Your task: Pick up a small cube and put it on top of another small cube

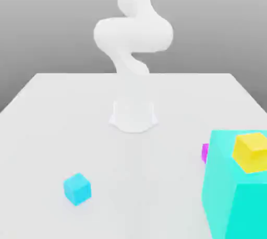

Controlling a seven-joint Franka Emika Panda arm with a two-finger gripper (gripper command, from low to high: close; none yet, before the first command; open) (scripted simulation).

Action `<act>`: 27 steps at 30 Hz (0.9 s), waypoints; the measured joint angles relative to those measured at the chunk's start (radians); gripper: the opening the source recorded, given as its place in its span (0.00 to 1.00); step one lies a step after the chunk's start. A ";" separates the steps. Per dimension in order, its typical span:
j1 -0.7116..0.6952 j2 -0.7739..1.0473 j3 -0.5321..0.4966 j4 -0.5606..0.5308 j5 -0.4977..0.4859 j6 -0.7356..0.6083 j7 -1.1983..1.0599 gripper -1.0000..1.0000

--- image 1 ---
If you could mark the small blue cube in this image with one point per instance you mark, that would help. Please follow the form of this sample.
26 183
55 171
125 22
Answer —
77 189

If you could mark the large turquoise box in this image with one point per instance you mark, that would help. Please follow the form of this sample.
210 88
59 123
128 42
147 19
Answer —
233 201

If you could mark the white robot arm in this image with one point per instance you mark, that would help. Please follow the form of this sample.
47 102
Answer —
133 34

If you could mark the small yellow cube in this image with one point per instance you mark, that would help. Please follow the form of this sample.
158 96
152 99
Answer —
251 152

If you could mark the small magenta cube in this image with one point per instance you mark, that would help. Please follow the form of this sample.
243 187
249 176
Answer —
204 152

